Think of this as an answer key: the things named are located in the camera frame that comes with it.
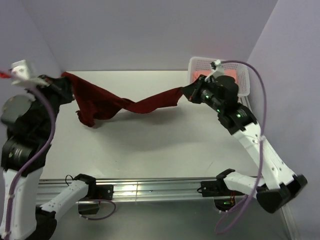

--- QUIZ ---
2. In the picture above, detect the rolled peach t-shirt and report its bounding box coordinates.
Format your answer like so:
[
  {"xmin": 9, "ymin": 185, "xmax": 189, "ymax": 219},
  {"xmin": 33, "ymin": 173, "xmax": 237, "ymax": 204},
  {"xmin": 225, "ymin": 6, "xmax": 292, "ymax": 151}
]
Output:
[{"xmin": 190, "ymin": 69, "xmax": 238, "ymax": 84}]

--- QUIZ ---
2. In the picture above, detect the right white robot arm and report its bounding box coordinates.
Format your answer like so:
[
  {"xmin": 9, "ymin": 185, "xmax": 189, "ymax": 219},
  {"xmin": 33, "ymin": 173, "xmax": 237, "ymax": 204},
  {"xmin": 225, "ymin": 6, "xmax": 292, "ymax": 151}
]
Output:
[{"xmin": 181, "ymin": 75, "xmax": 308, "ymax": 214}]

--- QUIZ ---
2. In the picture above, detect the white plastic basket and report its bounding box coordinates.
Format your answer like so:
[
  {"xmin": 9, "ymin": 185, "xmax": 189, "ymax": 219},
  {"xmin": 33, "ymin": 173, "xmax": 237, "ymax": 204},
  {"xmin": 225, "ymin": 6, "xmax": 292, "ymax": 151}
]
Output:
[{"xmin": 187, "ymin": 56, "xmax": 250, "ymax": 97}]

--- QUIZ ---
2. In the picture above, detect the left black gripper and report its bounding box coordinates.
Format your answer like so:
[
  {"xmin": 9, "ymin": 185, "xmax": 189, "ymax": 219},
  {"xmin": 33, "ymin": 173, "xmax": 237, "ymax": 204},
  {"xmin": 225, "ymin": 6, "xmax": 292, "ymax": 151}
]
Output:
[{"xmin": 25, "ymin": 73, "xmax": 76, "ymax": 137}]

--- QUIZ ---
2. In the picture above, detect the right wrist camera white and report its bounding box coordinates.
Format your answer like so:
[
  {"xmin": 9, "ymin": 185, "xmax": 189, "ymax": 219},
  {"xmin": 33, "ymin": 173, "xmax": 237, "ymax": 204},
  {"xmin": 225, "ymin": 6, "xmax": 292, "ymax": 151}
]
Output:
[{"xmin": 204, "ymin": 59, "xmax": 225, "ymax": 83}]

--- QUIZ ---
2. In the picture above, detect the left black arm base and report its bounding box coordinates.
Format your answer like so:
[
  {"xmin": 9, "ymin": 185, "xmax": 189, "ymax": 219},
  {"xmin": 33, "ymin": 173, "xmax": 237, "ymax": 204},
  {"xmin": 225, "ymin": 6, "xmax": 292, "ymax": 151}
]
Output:
[{"xmin": 77, "ymin": 184, "xmax": 117, "ymax": 221}]

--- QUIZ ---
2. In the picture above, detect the aluminium rail frame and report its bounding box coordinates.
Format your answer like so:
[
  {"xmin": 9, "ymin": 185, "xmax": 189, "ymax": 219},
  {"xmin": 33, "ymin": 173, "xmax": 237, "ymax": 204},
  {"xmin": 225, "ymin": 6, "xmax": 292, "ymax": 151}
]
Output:
[{"xmin": 12, "ymin": 97, "xmax": 301, "ymax": 240}]

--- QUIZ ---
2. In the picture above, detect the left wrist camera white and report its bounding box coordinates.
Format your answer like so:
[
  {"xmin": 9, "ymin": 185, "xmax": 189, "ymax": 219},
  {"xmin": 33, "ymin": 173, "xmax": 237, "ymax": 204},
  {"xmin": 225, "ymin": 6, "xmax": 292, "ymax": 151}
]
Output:
[{"xmin": 10, "ymin": 59, "xmax": 50, "ymax": 89}]

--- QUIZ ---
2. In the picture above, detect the dark red t-shirt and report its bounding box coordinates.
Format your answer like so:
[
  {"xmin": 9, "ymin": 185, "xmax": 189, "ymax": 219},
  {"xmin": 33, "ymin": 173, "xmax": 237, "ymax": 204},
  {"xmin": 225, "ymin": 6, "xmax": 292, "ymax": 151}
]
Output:
[{"xmin": 61, "ymin": 72, "xmax": 183, "ymax": 128}]

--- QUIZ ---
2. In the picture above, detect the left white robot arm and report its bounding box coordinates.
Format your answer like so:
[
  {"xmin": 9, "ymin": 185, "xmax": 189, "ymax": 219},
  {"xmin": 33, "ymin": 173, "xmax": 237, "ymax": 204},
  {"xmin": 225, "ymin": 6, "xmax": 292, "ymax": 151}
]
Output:
[{"xmin": 0, "ymin": 75, "xmax": 98, "ymax": 240}]

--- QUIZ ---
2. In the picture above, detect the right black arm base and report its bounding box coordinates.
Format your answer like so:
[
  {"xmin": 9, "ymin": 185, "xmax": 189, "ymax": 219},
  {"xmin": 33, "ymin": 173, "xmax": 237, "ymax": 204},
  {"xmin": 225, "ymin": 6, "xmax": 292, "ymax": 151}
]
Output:
[{"xmin": 197, "ymin": 179, "xmax": 242, "ymax": 212}]

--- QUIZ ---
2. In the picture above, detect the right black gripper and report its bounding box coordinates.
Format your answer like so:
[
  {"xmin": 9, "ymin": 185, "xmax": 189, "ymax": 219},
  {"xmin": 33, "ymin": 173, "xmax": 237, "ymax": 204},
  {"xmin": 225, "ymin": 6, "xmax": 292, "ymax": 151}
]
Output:
[{"xmin": 180, "ymin": 74, "xmax": 224, "ymax": 113}]

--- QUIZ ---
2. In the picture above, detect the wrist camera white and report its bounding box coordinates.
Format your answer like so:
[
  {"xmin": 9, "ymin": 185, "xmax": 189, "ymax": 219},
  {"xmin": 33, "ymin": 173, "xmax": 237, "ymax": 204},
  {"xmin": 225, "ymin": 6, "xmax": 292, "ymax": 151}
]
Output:
[
  {"xmin": 10, "ymin": 59, "xmax": 50, "ymax": 89},
  {"xmin": 204, "ymin": 59, "xmax": 225, "ymax": 83}
]

